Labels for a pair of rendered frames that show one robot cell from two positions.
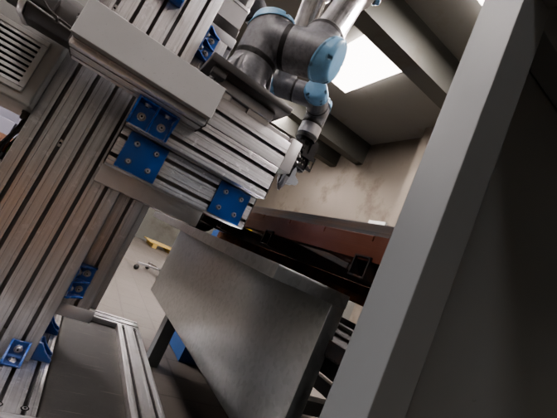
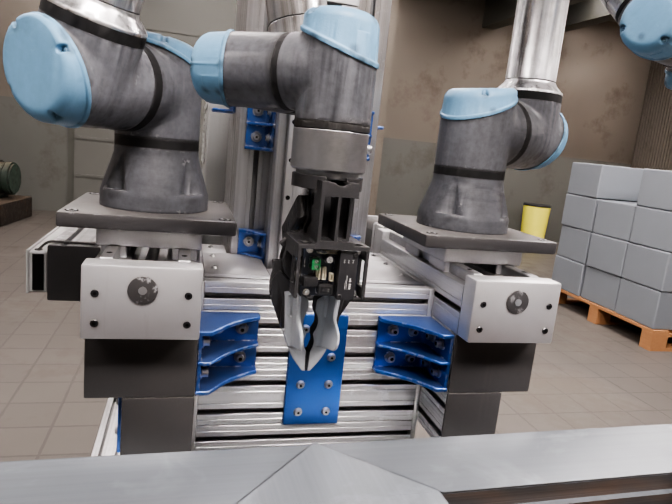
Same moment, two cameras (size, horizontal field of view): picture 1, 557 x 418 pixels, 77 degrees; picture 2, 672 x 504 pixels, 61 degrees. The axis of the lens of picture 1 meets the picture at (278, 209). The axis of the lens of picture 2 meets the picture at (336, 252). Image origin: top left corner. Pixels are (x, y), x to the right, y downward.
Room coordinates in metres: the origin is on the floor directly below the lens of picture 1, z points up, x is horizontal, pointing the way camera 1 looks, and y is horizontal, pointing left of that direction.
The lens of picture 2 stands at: (1.28, -0.55, 1.15)
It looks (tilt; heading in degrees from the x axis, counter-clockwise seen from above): 11 degrees down; 101
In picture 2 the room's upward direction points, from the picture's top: 6 degrees clockwise
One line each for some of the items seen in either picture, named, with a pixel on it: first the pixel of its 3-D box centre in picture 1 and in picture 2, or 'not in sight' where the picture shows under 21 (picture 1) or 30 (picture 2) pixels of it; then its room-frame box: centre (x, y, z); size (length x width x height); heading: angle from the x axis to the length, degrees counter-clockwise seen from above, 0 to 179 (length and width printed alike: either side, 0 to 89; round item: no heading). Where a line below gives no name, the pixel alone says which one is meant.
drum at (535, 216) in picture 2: not in sight; (533, 225); (2.44, 7.98, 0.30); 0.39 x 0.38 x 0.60; 116
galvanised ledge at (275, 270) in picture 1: (211, 240); not in sight; (1.29, 0.18, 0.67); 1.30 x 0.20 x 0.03; 28
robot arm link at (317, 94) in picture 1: (312, 95); (258, 72); (1.06, 0.05, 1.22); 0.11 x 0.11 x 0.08; 78
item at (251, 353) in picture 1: (207, 295); not in sight; (1.33, 0.11, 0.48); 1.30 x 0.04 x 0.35; 28
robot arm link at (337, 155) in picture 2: (308, 132); (332, 154); (1.16, 0.02, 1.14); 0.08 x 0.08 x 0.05
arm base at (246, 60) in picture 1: (247, 76); (156, 171); (0.85, 0.22, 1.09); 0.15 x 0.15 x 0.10
